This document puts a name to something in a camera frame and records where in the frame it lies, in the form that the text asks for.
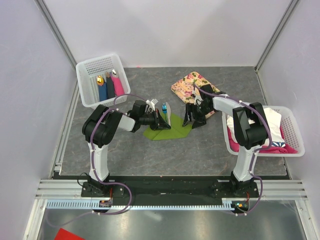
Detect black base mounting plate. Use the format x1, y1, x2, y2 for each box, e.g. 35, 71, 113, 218
86, 176, 255, 205

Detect pink rolled napkin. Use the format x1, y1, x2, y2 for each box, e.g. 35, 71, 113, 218
111, 75, 125, 96

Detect aluminium rail profile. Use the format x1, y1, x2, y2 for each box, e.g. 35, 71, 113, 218
35, 179, 308, 200

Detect white perforated plastic basket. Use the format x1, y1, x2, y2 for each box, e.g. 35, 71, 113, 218
76, 53, 131, 109

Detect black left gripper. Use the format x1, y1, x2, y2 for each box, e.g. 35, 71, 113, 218
139, 109, 171, 131

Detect green paper napkin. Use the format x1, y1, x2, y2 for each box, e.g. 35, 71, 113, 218
143, 113, 192, 141

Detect blue rolled napkin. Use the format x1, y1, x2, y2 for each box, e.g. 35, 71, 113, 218
98, 83, 108, 102

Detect pink folded garment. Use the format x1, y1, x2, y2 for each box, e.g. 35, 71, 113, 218
227, 127, 298, 154

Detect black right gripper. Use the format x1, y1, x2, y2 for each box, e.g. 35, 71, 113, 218
182, 102, 212, 129

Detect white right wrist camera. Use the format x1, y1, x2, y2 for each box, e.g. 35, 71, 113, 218
192, 94, 203, 106

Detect silver table knife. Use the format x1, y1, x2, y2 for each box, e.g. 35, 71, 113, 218
165, 102, 171, 126

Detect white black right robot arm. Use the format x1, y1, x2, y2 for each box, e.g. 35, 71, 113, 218
182, 84, 272, 198

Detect white folded t-shirt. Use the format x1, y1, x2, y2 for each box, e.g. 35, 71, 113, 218
226, 107, 286, 148

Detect grey slotted cable duct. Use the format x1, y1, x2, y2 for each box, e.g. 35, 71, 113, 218
46, 199, 250, 210

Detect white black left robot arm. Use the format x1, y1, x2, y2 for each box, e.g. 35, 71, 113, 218
81, 100, 171, 197

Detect red sheet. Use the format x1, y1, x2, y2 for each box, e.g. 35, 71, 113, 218
54, 228, 84, 240

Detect dark grey rolled napkin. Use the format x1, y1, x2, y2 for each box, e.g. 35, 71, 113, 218
105, 75, 116, 99

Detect floral rectangular tray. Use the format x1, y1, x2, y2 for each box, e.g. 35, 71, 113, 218
171, 71, 220, 114

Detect gold spoon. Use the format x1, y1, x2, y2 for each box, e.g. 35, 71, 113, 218
96, 75, 105, 86

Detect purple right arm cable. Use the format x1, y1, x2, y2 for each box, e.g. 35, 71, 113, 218
192, 83, 273, 217

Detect blue metallic fork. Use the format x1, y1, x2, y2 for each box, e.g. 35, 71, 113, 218
162, 103, 168, 123

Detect white laundry basket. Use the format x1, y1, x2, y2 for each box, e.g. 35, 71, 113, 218
222, 105, 305, 157

